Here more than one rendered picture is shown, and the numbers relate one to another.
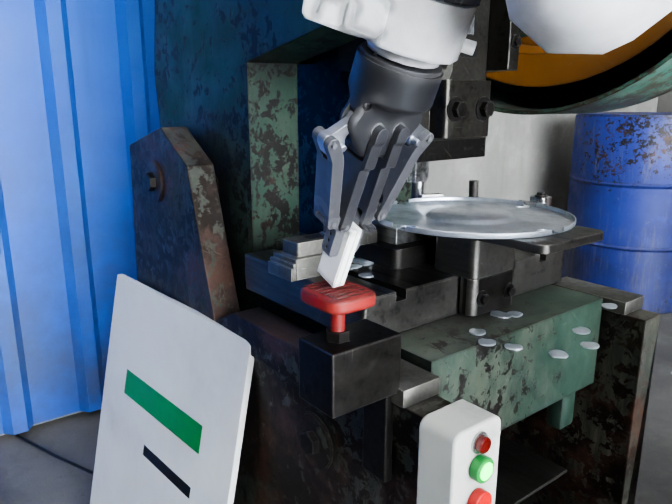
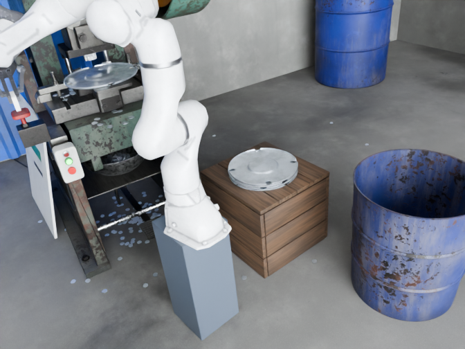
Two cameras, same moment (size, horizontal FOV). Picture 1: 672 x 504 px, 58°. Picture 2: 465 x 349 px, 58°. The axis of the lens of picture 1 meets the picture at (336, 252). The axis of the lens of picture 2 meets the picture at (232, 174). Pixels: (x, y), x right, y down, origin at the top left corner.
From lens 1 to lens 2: 1.22 m
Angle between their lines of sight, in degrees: 20
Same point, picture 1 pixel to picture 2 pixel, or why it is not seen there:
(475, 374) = (93, 133)
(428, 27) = not seen: outside the picture
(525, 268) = (135, 91)
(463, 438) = (57, 152)
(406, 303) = (72, 110)
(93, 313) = not seen: hidden behind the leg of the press
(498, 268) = (110, 95)
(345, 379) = (25, 137)
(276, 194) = (48, 65)
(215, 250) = (32, 88)
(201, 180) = (21, 61)
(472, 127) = (94, 42)
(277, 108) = not seen: hidden behind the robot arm
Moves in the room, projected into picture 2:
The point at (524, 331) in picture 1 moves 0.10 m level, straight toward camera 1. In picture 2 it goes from (115, 118) to (99, 129)
